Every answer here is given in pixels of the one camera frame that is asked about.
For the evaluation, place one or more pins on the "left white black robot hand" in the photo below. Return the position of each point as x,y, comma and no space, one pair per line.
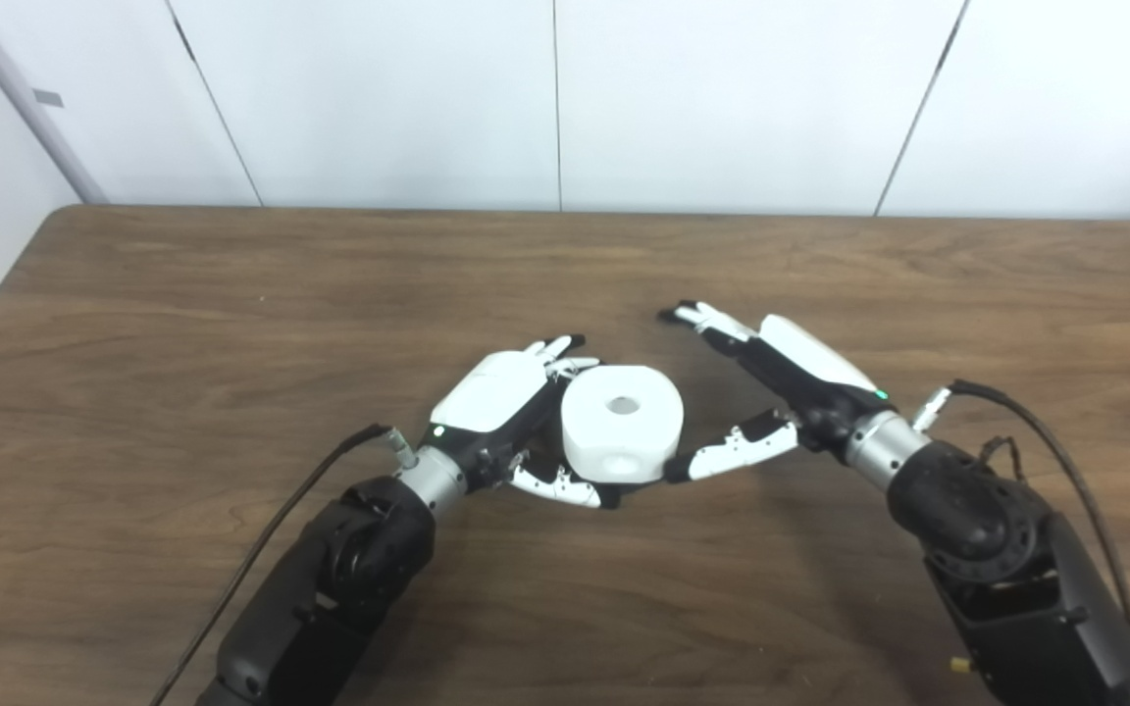
491,392

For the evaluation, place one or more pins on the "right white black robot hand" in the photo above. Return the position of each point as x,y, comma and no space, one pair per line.
810,363

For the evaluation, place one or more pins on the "round white plastic piece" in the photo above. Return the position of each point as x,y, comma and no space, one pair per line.
604,441

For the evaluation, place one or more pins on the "black plastic holder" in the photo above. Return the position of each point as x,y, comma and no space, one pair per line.
636,487

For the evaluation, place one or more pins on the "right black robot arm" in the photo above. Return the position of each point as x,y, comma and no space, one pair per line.
997,549

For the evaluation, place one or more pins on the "small grey label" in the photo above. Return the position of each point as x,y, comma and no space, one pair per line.
47,98

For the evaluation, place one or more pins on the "grey wall corner post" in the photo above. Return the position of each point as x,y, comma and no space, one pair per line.
25,98

